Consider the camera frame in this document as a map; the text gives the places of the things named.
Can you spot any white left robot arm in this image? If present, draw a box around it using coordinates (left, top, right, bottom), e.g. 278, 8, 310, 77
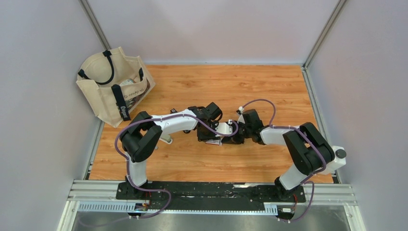
116, 103, 223, 200

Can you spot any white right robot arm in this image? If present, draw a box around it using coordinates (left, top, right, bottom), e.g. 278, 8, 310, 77
237, 107, 345, 202

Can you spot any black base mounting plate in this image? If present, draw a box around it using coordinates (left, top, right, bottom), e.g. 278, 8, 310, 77
115, 181, 306, 219

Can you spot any white box with black knob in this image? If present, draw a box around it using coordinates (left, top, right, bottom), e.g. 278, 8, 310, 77
319, 145, 346, 175

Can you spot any beige canvas tote bag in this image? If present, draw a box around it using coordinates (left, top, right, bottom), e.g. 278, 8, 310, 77
76, 47, 156, 128

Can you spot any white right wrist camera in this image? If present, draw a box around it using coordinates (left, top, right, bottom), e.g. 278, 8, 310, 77
236, 106, 245, 124

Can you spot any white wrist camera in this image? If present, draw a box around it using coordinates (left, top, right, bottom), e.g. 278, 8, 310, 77
215, 120, 239, 137
236, 106, 245, 124

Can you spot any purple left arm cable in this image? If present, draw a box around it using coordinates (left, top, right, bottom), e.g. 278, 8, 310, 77
114, 114, 239, 220

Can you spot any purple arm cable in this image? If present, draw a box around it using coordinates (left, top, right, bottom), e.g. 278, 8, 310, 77
114, 114, 239, 220
241, 99, 328, 223

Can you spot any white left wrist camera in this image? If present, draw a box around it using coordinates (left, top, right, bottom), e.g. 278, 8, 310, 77
215, 120, 239, 137

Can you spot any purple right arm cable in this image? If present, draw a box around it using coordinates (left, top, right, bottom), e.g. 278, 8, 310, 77
241, 99, 328, 223

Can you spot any aluminium frame rail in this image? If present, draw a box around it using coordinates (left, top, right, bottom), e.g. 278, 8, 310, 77
68, 180, 357, 216

